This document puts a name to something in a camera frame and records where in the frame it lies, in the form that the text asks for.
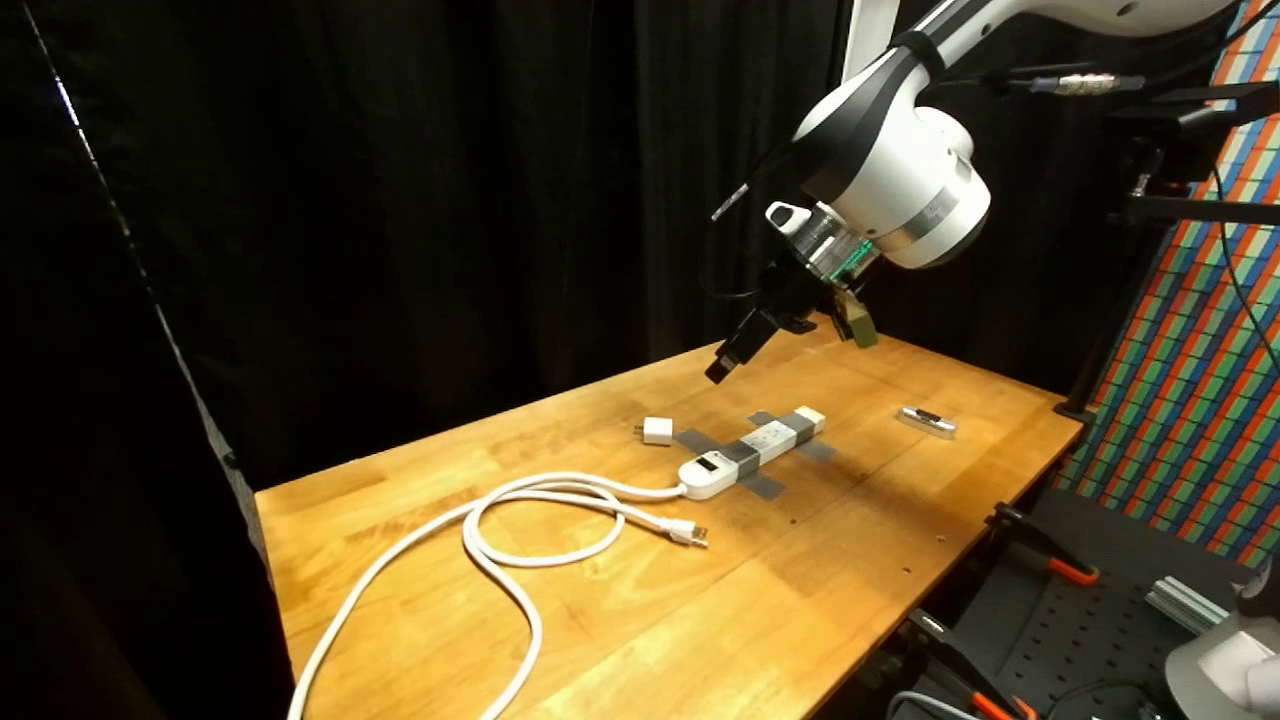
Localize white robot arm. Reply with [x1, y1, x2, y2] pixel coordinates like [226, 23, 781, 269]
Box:
[709, 0, 1232, 382]

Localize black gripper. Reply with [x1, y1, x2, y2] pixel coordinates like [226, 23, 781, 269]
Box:
[705, 251, 877, 382]

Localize colourful checkered board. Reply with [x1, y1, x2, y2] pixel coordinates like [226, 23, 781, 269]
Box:
[1058, 0, 1280, 575]

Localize grey duct tape strip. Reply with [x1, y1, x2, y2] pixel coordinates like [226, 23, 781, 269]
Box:
[677, 426, 766, 501]
[759, 408, 825, 462]

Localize black curtain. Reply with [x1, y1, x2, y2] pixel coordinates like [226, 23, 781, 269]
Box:
[0, 0, 1205, 496]

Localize white charger head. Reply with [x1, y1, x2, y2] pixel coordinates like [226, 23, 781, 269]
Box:
[640, 415, 677, 448]

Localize white power cord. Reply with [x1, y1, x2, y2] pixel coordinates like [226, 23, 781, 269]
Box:
[286, 466, 713, 720]

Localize small metal bracket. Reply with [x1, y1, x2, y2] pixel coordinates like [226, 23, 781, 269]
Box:
[900, 402, 956, 436]

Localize orange handled clamp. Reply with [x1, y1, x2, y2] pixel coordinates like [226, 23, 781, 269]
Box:
[989, 504, 1100, 588]

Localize white power strip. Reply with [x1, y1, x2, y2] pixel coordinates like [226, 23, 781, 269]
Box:
[677, 408, 825, 501]

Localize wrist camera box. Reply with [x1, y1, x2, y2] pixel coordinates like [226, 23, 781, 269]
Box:
[766, 198, 877, 284]

